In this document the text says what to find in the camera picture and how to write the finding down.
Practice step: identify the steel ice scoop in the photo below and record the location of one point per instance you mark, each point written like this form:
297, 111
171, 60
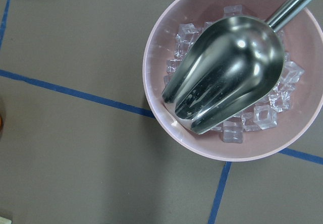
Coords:
227, 77

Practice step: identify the pink plastic bowl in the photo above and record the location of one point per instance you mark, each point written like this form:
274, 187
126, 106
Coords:
303, 40

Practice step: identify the wooden cutting board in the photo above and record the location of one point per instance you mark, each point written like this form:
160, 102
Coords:
4, 220

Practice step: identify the clear plastic ice cubes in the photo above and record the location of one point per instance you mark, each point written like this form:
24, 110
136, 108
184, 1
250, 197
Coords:
262, 115

